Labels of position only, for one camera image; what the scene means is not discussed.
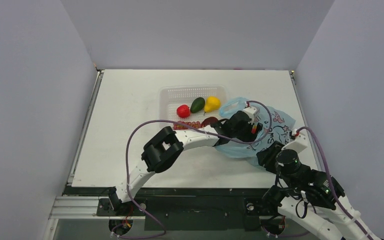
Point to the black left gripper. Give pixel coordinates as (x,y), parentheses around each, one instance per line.
(250,137)

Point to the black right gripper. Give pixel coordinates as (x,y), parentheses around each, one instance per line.
(266,158)

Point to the light blue plastic bag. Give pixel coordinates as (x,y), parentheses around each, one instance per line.
(276,127)

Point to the red yellow fake apple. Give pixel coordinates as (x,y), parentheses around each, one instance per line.
(254,128)

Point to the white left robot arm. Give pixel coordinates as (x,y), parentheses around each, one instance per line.
(163,149)

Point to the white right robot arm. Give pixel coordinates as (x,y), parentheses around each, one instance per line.
(311,198)

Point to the dark red fake fruit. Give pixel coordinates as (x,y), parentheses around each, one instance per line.
(208,121)

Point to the yellow fake pear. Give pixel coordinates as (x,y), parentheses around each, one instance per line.
(212,103)

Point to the red fake grape bunch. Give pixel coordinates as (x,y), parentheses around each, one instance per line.
(182,125)

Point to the dark green fake avocado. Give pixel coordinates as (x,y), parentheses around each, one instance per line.
(197,105)

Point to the red fake strawberry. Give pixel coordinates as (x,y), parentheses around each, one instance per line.
(183,111)

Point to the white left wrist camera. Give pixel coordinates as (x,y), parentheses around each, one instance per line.
(252,112)

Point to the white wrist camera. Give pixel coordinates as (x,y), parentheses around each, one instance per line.
(299,140)
(252,112)

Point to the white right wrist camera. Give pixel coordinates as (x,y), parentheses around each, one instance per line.
(299,140)

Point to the metal table edge rail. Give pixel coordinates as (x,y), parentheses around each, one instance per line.
(293,80)

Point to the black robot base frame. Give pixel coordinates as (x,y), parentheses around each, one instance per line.
(188,209)

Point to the left metal table rail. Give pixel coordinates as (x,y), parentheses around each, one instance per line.
(85,126)

